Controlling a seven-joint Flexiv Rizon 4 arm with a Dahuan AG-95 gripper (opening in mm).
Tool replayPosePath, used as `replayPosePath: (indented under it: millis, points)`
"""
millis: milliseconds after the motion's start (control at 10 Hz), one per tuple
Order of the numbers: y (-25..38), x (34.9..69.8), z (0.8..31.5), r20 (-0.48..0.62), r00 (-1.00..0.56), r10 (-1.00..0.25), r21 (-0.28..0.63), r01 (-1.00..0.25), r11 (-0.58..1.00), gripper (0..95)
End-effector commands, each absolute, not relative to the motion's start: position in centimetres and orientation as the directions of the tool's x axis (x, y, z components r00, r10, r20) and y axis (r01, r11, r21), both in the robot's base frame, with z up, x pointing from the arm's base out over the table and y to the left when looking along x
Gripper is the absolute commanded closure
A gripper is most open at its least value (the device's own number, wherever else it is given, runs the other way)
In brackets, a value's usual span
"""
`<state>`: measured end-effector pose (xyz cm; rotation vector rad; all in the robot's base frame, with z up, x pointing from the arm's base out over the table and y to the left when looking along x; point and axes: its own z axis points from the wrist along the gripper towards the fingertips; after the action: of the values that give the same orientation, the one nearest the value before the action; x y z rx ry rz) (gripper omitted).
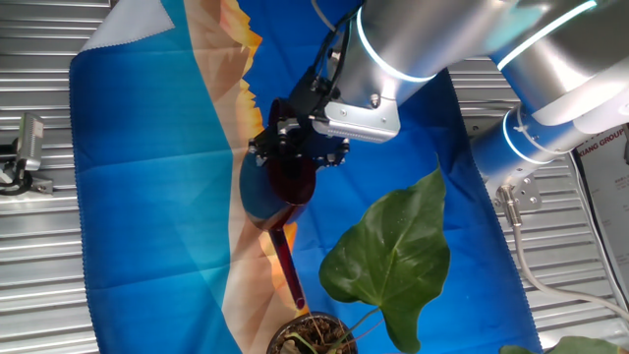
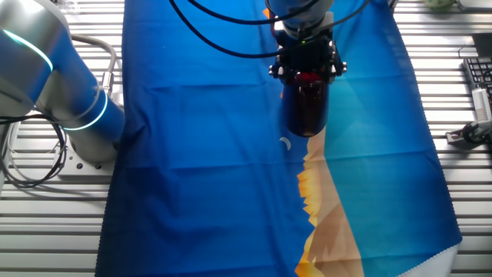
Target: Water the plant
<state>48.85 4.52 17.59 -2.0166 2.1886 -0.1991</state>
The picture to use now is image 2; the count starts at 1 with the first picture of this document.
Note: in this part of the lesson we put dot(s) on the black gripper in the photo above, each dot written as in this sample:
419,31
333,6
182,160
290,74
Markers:
307,55

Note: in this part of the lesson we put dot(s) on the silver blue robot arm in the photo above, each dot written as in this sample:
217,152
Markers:
57,88

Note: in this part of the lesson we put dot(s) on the blue cloth with orange print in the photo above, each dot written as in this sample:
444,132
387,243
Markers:
192,154

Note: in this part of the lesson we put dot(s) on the green round object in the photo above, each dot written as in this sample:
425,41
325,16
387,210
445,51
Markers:
440,4

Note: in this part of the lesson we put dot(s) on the black keyboard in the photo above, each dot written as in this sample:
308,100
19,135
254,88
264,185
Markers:
478,73

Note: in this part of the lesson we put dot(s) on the black box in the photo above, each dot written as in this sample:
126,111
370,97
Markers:
483,44

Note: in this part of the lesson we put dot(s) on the gray flat device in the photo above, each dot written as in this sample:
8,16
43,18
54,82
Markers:
476,4

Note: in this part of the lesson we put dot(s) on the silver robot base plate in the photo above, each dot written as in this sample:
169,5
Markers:
88,169

